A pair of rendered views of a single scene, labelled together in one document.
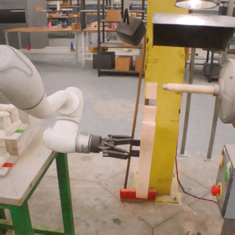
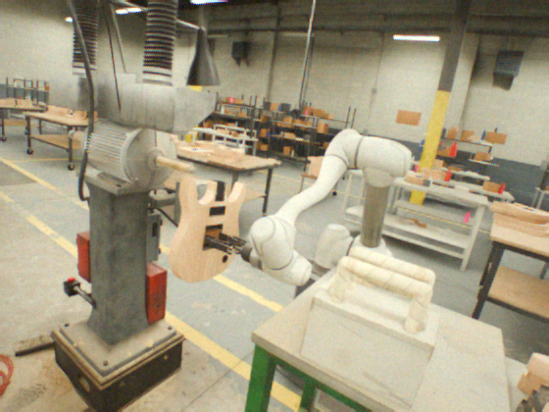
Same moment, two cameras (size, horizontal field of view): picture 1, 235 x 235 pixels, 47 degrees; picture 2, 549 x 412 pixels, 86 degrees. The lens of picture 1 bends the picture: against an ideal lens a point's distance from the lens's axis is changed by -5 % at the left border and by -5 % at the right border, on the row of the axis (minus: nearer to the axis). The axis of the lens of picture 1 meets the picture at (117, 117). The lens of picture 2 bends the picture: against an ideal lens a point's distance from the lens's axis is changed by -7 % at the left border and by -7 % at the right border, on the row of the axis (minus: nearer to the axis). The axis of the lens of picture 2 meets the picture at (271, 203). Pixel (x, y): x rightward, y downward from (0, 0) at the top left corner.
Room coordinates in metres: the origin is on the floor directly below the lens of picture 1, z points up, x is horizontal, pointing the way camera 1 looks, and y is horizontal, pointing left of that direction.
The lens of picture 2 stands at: (1.97, 0.55, 1.48)
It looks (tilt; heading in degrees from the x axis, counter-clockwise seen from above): 15 degrees down; 203
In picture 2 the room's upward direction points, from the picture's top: 9 degrees clockwise
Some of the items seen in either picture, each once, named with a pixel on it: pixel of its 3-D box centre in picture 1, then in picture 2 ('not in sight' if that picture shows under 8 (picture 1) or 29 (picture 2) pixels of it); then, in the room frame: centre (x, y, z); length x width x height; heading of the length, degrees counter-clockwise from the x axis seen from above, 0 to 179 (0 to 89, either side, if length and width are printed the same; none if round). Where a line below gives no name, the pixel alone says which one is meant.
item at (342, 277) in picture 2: not in sight; (341, 282); (1.31, 0.46, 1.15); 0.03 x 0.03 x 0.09
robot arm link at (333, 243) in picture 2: not in sight; (334, 244); (0.35, 0.25, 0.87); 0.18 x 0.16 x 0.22; 86
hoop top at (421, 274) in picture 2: not in sight; (390, 264); (1.23, 0.55, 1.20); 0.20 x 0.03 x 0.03; 85
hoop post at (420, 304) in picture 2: not in sight; (418, 311); (1.32, 0.63, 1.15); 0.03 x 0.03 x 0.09
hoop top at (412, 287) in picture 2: not in sight; (383, 277); (1.31, 0.54, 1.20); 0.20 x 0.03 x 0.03; 85
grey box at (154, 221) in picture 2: not in sight; (145, 209); (0.83, -0.64, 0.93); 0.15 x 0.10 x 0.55; 82
